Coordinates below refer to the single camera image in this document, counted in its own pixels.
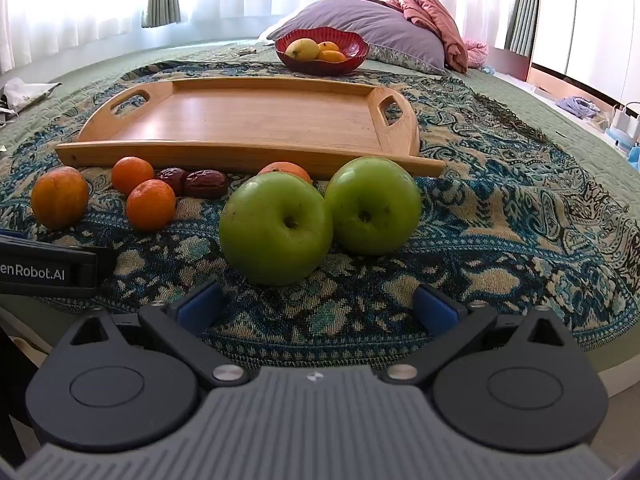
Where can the purple pillow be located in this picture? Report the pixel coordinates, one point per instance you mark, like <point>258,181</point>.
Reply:
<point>360,25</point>

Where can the green quilted bedspread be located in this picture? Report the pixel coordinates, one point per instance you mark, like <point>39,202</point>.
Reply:
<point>150,57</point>

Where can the green apple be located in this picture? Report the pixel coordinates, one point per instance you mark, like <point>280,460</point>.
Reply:
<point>270,235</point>
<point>372,200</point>

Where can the light blue cloth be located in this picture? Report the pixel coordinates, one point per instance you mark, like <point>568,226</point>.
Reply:
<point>635,157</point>

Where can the white appliance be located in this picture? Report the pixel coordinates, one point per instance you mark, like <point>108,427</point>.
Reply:
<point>622,127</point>

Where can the pale blue cloth pile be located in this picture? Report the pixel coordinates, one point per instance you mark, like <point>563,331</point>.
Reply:
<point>577,107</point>

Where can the blue paisley blanket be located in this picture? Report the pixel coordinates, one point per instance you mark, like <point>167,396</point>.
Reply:
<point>500,220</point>

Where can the pink quilt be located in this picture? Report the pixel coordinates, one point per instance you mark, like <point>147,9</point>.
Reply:
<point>430,15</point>

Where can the brown wooden board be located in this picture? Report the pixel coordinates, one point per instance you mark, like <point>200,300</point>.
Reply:
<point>512,62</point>

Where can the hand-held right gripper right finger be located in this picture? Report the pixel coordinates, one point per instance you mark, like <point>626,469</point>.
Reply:
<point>435,310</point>

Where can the white wardrobe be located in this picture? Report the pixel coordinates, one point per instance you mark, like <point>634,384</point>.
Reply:
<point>585,20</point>

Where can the mandarin orange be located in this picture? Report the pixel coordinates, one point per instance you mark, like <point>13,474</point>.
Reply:
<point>285,168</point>
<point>131,174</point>
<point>150,206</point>

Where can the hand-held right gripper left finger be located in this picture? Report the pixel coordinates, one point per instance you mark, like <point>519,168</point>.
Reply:
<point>200,307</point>

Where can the red ribbed bowl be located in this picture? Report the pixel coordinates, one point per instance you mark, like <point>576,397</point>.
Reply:
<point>320,67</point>

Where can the yellow pear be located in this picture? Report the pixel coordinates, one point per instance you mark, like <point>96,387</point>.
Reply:
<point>302,50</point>

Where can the red date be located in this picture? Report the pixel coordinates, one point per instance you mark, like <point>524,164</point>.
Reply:
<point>206,184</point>
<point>170,180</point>

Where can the crumpled white paper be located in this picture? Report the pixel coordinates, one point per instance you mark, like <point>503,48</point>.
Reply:
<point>25,95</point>

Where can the white sheer curtain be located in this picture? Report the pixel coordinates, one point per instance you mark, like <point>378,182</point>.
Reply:
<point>75,0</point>

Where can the pink cloth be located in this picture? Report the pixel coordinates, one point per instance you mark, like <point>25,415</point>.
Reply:
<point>475,52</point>

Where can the small orange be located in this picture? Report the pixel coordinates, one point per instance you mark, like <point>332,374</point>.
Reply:
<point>329,46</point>
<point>332,57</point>

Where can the large orange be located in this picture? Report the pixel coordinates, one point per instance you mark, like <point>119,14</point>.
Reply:
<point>60,200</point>

